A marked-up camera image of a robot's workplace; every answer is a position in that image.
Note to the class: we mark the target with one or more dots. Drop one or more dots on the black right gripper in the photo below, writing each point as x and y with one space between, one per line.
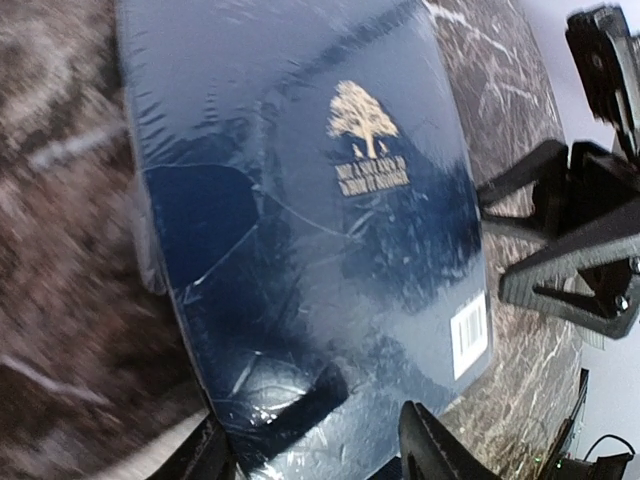
588 208

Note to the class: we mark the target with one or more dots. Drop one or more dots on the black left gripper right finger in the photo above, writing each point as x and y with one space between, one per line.
429 451

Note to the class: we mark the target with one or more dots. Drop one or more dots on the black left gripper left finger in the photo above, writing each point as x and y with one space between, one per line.
205 453

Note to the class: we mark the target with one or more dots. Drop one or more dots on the navy blue notebook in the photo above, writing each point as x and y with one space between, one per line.
308 205

